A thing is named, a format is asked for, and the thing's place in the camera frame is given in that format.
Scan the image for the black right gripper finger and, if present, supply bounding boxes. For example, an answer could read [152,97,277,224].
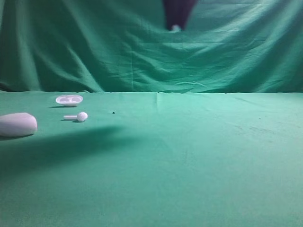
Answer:
[179,0,197,30]

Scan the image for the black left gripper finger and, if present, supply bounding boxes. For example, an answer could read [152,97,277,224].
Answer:
[162,0,180,30]

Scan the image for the white bluetooth earbud near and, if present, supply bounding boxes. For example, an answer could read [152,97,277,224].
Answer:
[63,112,88,122]

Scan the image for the white earbud case base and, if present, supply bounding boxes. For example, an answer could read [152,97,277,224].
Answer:
[0,113,37,137]

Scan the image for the green backdrop cloth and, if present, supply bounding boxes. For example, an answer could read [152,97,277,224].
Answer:
[0,0,303,93]

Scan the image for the green table cloth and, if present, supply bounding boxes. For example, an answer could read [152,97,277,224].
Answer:
[0,92,303,227]

